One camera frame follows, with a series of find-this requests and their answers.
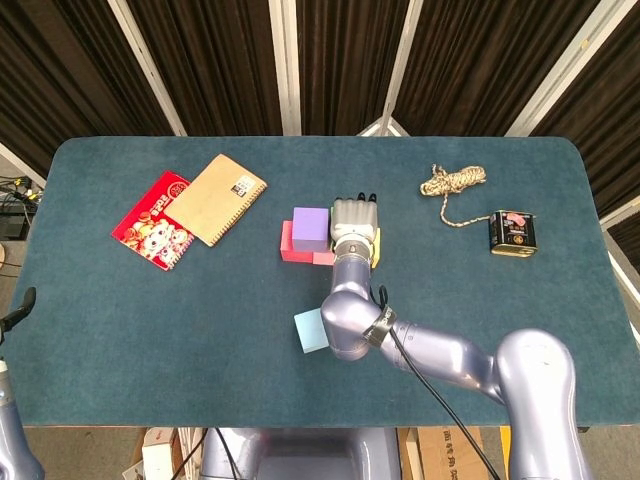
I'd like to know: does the black velcro strap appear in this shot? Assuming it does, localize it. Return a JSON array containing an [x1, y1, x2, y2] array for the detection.
[[360, 305, 398, 347]]

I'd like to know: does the dark brown curtain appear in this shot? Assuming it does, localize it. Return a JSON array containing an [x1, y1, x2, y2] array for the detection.
[[0, 0, 640, 261]]

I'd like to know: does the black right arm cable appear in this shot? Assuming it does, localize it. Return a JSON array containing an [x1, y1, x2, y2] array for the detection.
[[372, 284, 501, 480]]

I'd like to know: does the red foam cube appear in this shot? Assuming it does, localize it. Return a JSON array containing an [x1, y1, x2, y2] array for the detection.
[[279, 220, 315, 264]]

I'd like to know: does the light blue foam cube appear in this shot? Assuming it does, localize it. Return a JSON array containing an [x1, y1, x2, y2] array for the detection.
[[293, 308, 331, 355]]

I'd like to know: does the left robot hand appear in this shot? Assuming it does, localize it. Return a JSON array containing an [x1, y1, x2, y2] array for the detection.
[[0, 286, 38, 346]]

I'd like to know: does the black and gold tin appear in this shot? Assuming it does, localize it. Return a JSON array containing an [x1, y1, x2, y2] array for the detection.
[[488, 209, 539, 259]]

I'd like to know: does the white metal frame post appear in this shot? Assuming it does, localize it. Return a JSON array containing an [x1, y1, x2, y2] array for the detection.
[[606, 238, 640, 296], [268, 0, 303, 137], [107, 0, 189, 137], [504, 0, 629, 137], [355, 0, 425, 137], [0, 142, 47, 187]]

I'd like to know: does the printed cardboard box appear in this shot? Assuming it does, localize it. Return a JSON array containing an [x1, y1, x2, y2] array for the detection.
[[417, 426, 489, 480]]

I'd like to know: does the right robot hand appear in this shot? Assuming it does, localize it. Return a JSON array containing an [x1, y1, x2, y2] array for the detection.
[[329, 189, 381, 244]]

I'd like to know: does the red spiral notebook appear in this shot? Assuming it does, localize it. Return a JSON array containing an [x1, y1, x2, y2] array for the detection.
[[110, 170, 195, 272]]

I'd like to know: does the purple foam cube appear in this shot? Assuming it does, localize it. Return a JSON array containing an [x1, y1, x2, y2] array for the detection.
[[292, 206, 331, 253]]

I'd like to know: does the braided rope bundle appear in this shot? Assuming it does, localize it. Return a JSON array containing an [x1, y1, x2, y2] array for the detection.
[[419, 163, 494, 229]]

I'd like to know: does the small white box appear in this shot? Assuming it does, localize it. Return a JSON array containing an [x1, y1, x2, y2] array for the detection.
[[141, 427, 176, 476]]

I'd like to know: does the black floor equipment box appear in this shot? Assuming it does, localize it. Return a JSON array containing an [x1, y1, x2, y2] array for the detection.
[[0, 197, 32, 239]]

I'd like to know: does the tan kraft spiral notebook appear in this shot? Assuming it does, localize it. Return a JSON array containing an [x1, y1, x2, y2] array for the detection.
[[164, 153, 269, 248]]

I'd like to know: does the grey-blue robot torso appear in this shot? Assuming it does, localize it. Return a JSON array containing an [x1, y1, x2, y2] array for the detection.
[[199, 427, 404, 480]]

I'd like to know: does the teal felt table mat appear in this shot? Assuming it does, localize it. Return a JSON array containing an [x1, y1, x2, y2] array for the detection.
[[0, 136, 640, 429]]

